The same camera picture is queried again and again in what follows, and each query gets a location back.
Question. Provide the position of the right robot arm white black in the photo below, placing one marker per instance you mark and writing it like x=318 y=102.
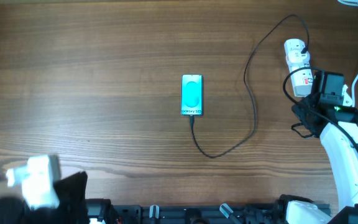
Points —
x=324 y=113

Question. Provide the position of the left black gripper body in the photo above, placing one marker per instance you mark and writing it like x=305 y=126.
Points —
x=72 y=187

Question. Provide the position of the white power strip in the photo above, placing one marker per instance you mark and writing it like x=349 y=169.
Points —
x=302 y=80

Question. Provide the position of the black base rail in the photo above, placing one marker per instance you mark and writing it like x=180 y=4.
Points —
x=254 y=213

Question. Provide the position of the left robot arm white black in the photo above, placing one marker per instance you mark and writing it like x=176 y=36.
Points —
x=14 y=210

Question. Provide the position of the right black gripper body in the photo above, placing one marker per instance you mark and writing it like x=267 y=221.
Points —
x=303 y=109

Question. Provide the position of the blue Galaxy S25 smartphone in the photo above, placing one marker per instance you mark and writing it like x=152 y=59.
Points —
x=192 y=95

